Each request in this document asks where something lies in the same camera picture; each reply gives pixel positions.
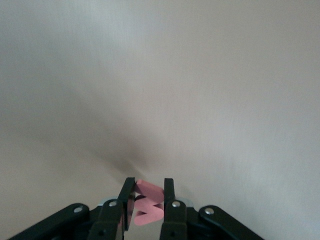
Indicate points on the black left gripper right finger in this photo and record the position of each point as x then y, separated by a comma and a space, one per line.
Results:
175, 220

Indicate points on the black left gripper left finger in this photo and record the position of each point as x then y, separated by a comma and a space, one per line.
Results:
110, 220

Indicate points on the red foam lowercase w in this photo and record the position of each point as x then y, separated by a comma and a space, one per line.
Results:
150, 192

